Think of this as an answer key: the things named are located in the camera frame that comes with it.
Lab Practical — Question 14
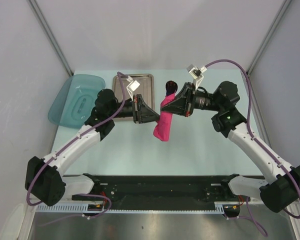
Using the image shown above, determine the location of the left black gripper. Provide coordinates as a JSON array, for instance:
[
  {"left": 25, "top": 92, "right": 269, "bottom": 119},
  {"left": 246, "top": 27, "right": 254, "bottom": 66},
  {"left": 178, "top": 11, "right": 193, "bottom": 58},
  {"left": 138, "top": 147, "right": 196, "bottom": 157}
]
[{"left": 108, "top": 94, "right": 161, "bottom": 124}]

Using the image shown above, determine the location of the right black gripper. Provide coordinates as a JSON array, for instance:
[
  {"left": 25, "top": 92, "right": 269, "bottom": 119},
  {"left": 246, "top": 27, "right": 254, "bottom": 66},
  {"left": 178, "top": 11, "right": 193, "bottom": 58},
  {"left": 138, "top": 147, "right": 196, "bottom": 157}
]
[{"left": 160, "top": 82, "right": 223, "bottom": 118}]

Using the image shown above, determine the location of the pink paper napkin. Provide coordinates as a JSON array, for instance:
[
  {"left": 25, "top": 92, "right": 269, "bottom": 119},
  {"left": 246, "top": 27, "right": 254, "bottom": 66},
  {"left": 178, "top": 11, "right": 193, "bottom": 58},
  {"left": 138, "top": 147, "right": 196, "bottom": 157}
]
[{"left": 152, "top": 92, "right": 177, "bottom": 143}]

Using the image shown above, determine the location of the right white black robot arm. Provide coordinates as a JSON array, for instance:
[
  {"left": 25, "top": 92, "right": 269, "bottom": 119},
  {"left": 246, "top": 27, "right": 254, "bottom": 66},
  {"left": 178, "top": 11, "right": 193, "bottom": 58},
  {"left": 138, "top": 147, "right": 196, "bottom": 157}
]
[{"left": 161, "top": 81, "right": 300, "bottom": 213}]

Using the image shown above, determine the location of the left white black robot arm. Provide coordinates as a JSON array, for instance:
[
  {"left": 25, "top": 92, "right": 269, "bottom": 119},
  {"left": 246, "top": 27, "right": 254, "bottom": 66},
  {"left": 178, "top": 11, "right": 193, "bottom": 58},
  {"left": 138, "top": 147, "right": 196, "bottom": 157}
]
[{"left": 25, "top": 89, "right": 160, "bottom": 206}]

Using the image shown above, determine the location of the steel tray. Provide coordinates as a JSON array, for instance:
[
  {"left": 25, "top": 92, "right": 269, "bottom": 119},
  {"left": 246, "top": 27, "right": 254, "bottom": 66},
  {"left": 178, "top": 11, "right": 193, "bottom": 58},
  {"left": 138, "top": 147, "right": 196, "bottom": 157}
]
[{"left": 112, "top": 73, "right": 155, "bottom": 122}]

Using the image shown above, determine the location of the teal plastic container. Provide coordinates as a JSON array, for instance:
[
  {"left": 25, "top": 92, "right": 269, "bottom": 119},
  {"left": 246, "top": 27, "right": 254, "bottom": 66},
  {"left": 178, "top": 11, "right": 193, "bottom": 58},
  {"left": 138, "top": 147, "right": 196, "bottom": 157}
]
[{"left": 47, "top": 74, "right": 106, "bottom": 129}]

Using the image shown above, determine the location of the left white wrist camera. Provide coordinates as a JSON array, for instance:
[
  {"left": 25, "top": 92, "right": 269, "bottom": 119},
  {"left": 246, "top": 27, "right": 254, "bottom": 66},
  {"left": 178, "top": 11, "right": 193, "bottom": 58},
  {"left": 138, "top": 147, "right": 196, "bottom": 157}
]
[{"left": 126, "top": 78, "right": 141, "bottom": 99}]

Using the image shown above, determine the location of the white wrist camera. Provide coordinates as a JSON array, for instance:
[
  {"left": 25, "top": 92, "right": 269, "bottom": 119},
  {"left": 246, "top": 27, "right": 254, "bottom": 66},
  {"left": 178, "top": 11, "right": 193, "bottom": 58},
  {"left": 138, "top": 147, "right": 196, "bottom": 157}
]
[
  {"left": 126, "top": 78, "right": 141, "bottom": 99},
  {"left": 186, "top": 64, "right": 207, "bottom": 90}
]

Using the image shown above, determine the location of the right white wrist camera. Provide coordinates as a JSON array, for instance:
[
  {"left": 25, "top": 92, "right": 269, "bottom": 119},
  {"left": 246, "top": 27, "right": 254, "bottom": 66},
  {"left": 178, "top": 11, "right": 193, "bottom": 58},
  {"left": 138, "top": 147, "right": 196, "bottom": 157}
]
[{"left": 186, "top": 64, "right": 207, "bottom": 90}]

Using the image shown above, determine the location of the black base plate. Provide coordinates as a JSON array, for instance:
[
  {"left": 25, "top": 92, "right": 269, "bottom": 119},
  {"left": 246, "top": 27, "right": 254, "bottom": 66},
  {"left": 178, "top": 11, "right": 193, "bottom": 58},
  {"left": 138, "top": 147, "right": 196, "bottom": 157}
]
[{"left": 71, "top": 175, "right": 240, "bottom": 207}]

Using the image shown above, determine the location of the white cable duct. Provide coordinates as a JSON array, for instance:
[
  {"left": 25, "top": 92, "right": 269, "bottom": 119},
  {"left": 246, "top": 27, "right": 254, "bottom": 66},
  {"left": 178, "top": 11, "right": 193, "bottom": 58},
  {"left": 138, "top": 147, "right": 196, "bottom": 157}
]
[{"left": 36, "top": 202, "right": 225, "bottom": 214}]

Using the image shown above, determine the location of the right aluminium corner post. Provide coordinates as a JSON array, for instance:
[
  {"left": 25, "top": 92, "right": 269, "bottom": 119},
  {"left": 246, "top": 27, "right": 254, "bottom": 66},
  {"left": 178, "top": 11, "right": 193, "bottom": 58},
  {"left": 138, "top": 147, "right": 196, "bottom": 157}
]
[{"left": 246, "top": 0, "right": 293, "bottom": 76}]

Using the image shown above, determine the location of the aluminium corner post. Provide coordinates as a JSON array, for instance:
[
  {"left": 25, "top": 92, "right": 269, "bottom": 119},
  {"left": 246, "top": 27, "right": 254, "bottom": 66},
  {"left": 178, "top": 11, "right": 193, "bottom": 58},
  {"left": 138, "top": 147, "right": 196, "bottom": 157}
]
[
  {"left": 26, "top": 0, "right": 74, "bottom": 77},
  {"left": 246, "top": 0, "right": 293, "bottom": 76}
]

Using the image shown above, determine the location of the left aluminium corner post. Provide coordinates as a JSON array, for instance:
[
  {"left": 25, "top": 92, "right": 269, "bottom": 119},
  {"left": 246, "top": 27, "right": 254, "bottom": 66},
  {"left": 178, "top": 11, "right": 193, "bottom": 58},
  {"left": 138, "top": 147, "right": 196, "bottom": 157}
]
[{"left": 26, "top": 0, "right": 74, "bottom": 77}]

